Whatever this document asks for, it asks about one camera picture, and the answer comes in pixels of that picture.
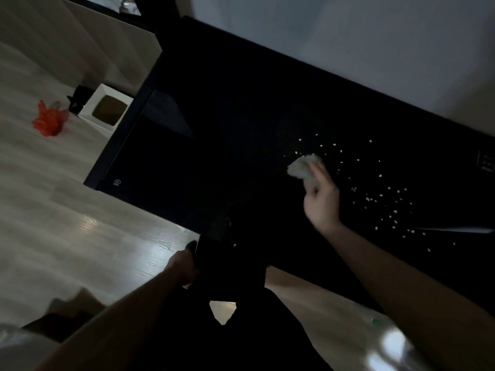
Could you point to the plain grey cleaning cloth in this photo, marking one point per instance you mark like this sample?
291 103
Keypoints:
299 169

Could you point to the small black box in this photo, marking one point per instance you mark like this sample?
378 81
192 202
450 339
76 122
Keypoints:
79 98

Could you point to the beige wooden panel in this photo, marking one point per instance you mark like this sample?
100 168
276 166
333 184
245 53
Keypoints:
96 42

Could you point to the person's right hand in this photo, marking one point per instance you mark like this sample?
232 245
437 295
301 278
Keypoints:
323 208

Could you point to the green plastic object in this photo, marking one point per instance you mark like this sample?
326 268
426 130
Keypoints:
375 323

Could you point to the person's left hand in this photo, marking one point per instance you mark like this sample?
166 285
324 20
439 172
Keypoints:
183 268

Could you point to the orange plastic bag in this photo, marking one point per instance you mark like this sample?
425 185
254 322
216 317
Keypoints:
50 121

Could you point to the black rectangular tray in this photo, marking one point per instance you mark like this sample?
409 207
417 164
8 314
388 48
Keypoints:
232 274

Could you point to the black table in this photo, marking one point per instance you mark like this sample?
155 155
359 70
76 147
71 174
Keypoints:
232 112

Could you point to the person's right forearm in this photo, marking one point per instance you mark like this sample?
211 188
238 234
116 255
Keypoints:
410 293

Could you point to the person's left forearm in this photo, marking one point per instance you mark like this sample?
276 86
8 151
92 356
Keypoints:
116 328

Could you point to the black trousers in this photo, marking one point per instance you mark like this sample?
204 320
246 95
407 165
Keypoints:
251 343

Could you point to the white crumbs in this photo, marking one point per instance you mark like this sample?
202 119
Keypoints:
370 141

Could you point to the white square bin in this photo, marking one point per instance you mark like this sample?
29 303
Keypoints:
87 113

